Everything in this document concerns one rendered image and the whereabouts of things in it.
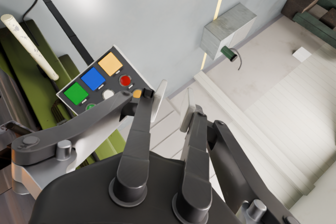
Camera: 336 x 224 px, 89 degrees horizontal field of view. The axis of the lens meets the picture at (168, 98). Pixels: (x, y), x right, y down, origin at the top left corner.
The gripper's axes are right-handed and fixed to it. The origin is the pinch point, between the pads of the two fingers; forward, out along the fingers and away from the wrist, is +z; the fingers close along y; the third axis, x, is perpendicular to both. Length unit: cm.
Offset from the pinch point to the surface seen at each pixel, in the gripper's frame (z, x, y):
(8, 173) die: 32, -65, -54
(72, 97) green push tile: 48, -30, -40
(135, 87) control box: 55, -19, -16
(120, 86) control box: 53, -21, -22
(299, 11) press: 556, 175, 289
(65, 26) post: 84, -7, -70
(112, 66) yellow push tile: 54, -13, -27
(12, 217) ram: 22, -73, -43
